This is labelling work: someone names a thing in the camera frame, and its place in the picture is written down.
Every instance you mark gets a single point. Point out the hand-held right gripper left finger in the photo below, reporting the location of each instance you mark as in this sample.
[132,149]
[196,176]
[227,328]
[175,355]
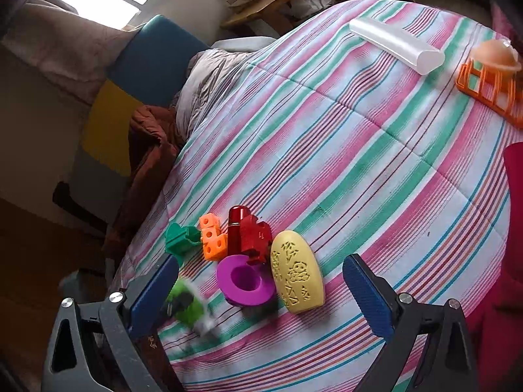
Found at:
[151,294]

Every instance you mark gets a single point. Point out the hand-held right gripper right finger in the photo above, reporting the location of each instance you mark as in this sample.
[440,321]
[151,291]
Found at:
[367,294]

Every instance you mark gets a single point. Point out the bright green toy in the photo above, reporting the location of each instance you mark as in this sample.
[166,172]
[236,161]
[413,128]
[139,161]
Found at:
[186,306]

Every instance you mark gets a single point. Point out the green toy piece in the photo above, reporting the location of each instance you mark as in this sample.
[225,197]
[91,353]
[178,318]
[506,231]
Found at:
[179,241]

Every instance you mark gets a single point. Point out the purple hat-shaped toy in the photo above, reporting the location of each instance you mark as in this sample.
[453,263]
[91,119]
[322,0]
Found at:
[245,294]

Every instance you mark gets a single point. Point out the red toy block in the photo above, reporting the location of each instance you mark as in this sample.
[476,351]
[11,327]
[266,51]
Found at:
[255,237]

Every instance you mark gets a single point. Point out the orange cube blocks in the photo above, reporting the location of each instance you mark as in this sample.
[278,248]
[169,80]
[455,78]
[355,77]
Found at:
[212,245]

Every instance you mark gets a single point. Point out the yellow oval toy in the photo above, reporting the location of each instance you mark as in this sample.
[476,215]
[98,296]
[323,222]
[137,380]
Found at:
[298,253]

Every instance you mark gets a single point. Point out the red cylinder toy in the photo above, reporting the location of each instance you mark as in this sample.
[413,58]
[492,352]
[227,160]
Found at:
[236,228]

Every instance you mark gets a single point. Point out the brown blanket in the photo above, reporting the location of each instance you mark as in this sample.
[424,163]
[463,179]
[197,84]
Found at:
[151,163]

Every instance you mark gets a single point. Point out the red cloth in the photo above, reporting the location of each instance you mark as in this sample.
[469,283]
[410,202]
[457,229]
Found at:
[506,273]

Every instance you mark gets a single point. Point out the striped blanket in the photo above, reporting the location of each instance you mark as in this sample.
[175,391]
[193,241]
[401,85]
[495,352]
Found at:
[327,151]

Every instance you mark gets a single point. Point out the grey pillow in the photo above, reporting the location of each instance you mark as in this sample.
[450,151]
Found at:
[212,73]

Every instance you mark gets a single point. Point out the orange plastic rack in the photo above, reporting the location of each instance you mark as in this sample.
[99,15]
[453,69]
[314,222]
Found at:
[465,83]

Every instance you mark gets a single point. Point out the blue yellow grey headboard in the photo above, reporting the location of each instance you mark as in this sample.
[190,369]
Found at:
[155,57]

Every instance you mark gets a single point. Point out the translucent plastic case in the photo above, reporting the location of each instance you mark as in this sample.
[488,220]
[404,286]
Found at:
[396,45]

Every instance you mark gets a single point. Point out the pink curtain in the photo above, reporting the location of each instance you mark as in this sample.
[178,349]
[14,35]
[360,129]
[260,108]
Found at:
[53,45]

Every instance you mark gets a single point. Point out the pink cloth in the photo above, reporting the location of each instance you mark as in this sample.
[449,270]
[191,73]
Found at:
[504,20]

